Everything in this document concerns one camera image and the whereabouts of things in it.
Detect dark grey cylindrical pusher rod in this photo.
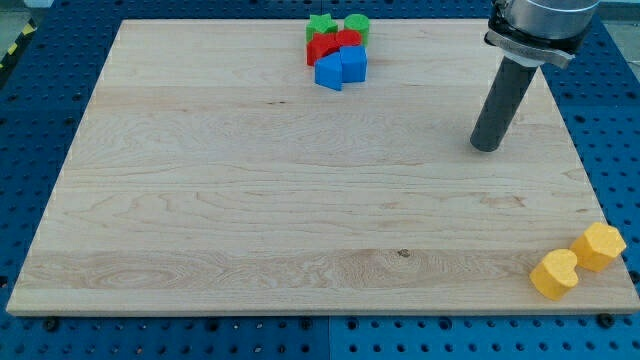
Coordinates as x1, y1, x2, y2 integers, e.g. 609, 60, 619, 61
470, 57, 537, 152

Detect grey flange mount plate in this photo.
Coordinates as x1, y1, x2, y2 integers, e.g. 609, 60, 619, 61
485, 3, 588, 68

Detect blue cube block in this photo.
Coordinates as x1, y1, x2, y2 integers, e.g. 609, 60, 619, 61
340, 45, 368, 83

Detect blue triangle block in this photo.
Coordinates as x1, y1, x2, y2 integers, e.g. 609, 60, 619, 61
314, 52, 342, 91

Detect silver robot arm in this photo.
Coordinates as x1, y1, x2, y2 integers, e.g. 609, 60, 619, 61
470, 0, 599, 152

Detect light wooden board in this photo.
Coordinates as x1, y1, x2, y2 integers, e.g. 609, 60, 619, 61
7, 20, 639, 317

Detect green cylinder block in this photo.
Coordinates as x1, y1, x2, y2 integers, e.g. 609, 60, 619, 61
344, 13, 370, 46

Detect red cylinder block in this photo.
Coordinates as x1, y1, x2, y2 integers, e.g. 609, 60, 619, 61
334, 29, 363, 47

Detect yellow hexagon block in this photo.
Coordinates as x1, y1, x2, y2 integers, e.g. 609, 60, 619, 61
570, 222, 627, 272

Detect yellow heart block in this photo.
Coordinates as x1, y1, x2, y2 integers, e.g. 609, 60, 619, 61
529, 249, 579, 301

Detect red star block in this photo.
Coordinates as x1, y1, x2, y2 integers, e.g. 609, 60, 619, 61
306, 33, 340, 66

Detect green star block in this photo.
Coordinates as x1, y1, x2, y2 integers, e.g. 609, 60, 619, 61
305, 13, 339, 43

